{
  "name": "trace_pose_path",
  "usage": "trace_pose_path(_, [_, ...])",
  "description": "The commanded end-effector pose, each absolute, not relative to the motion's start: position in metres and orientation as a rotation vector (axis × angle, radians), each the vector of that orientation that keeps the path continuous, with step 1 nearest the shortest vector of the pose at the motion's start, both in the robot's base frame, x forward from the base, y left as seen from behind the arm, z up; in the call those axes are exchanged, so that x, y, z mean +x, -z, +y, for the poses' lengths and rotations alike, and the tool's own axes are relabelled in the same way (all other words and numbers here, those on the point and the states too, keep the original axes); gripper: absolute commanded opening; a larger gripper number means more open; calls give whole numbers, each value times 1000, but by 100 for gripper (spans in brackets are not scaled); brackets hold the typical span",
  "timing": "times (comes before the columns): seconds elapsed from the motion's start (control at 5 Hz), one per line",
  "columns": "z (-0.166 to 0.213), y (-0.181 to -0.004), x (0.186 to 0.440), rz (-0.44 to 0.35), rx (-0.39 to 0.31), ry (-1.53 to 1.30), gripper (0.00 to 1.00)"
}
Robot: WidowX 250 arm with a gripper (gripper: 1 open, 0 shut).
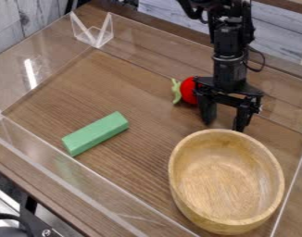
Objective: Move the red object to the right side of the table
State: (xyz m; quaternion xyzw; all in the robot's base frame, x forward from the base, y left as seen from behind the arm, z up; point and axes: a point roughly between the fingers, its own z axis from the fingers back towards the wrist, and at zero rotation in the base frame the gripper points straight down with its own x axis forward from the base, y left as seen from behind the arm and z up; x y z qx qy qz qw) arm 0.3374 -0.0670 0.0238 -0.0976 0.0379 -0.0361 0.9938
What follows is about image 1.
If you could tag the wooden bowl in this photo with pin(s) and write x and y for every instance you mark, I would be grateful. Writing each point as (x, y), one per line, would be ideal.
(226, 181)

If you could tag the black metal table frame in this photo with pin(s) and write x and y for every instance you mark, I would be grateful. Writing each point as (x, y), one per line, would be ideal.
(43, 222)

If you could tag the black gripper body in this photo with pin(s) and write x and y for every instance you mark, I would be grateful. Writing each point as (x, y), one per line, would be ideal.
(245, 95)

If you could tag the green rectangular block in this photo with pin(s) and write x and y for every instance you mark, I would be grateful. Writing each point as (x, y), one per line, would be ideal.
(95, 133)

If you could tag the red toy strawberry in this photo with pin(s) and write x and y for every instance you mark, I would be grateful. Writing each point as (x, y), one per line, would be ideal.
(182, 90)

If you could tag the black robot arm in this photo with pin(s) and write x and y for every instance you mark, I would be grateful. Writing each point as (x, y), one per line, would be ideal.
(231, 34)

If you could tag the clear acrylic corner bracket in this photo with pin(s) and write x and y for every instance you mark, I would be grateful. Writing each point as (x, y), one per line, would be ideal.
(94, 36)

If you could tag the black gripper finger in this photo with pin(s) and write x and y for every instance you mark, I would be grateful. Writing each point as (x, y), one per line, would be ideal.
(242, 119)
(207, 108)

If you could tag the clear acrylic tray wall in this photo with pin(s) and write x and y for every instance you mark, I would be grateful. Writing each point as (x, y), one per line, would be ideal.
(90, 202)

